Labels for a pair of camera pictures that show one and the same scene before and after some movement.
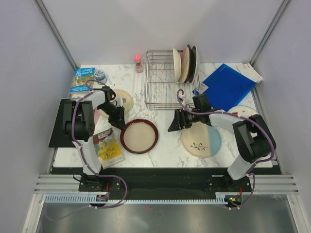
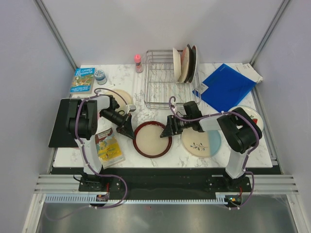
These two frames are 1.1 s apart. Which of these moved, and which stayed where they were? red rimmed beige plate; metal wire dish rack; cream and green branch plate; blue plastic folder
Moved: red rimmed beige plate
Stayed: metal wire dish rack; blue plastic folder; cream and green branch plate
